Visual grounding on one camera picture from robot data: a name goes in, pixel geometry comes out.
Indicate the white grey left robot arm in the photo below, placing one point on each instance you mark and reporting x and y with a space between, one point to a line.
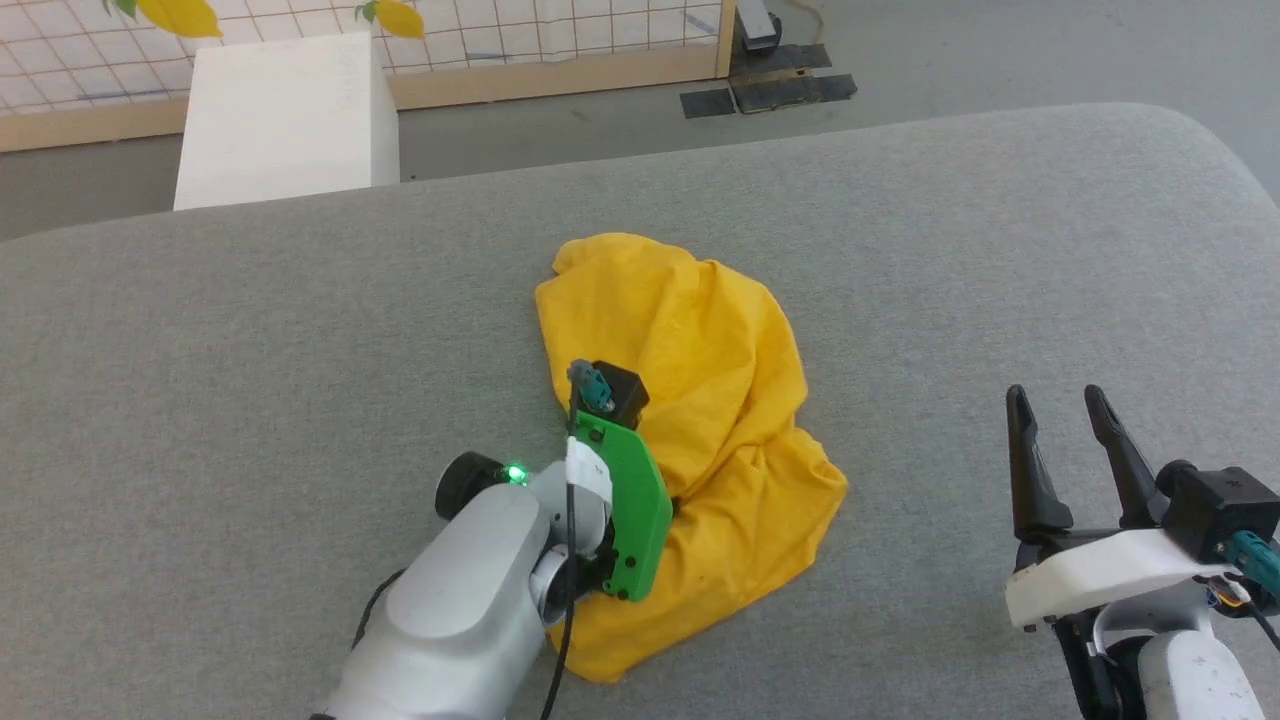
460 600

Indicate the lemon print tile panel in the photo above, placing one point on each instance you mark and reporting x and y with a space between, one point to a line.
520 40

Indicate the large black floor mat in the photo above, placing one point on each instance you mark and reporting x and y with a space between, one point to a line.
795 90

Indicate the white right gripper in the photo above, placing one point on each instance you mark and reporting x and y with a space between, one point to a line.
1100 575

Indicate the grey fabric sofa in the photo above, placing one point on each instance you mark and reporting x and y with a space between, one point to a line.
250 330

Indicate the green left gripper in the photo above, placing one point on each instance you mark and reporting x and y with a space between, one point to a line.
635 510

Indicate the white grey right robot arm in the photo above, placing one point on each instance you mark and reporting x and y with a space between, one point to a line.
1190 670

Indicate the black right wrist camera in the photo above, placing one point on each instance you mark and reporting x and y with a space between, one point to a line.
1220 505

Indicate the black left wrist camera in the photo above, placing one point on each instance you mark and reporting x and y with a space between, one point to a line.
622 392

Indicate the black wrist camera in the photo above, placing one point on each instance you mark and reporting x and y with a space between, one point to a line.
1220 505
622 392

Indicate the white box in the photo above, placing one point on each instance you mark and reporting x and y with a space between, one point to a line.
285 120

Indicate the small black floor mat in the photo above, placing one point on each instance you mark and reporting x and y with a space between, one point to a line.
708 102

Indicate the yellow garment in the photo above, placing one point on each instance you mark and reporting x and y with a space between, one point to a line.
700 330

